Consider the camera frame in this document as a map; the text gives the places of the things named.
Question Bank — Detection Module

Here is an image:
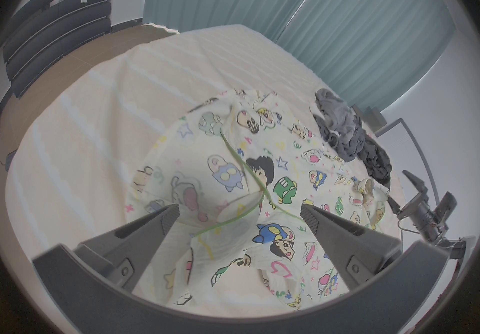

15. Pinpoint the grey bedside table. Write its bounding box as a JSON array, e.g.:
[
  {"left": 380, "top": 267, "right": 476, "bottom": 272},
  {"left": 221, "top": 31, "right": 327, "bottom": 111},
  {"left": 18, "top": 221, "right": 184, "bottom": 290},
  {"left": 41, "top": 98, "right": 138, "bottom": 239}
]
[{"left": 352, "top": 104, "right": 388, "bottom": 126}]

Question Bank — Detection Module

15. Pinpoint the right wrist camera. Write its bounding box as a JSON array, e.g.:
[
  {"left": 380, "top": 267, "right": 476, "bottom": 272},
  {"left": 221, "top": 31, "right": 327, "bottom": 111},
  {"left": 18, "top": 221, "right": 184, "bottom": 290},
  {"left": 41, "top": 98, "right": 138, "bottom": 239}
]
[{"left": 435, "top": 192, "right": 459, "bottom": 222}]

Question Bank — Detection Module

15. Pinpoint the white printed pyjama top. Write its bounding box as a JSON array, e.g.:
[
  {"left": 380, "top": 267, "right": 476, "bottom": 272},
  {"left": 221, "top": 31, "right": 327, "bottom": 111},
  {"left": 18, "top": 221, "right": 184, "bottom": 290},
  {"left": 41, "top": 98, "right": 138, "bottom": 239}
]
[{"left": 124, "top": 88, "right": 391, "bottom": 310}]

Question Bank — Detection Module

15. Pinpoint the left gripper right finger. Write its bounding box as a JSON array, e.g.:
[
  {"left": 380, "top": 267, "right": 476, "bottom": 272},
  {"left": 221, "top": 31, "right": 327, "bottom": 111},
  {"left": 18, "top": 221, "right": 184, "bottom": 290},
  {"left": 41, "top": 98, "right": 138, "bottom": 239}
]
[{"left": 300, "top": 204, "right": 402, "bottom": 292}]

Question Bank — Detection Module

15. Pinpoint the black garment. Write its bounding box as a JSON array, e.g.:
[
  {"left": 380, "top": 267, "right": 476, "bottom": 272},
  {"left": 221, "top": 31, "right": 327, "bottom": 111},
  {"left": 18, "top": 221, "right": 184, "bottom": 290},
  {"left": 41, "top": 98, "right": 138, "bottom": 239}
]
[{"left": 358, "top": 133, "right": 392, "bottom": 188}]

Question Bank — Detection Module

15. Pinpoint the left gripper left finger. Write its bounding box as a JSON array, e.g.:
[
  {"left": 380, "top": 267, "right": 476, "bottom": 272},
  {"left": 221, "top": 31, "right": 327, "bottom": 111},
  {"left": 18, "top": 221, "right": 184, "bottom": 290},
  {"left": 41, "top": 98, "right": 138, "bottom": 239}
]
[{"left": 77, "top": 204, "right": 181, "bottom": 293}]

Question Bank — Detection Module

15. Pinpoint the bed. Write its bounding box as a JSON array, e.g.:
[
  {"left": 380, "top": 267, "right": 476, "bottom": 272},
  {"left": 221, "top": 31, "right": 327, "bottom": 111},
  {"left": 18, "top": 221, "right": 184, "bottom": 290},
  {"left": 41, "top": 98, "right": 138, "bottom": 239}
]
[{"left": 5, "top": 24, "right": 440, "bottom": 322}]

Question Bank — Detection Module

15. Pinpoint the pile of clothes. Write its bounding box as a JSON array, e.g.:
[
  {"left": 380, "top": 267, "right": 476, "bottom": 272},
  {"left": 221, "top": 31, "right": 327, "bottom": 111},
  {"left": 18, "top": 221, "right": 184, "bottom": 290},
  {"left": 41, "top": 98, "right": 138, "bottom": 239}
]
[{"left": 309, "top": 88, "right": 366, "bottom": 162}]

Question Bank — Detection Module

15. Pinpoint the black chest of drawers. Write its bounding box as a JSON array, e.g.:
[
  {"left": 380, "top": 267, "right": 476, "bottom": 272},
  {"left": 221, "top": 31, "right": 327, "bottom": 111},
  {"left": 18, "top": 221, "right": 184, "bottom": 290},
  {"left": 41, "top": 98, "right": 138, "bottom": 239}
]
[{"left": 2, "top": 0, "right": 114, "bottom": 98}]

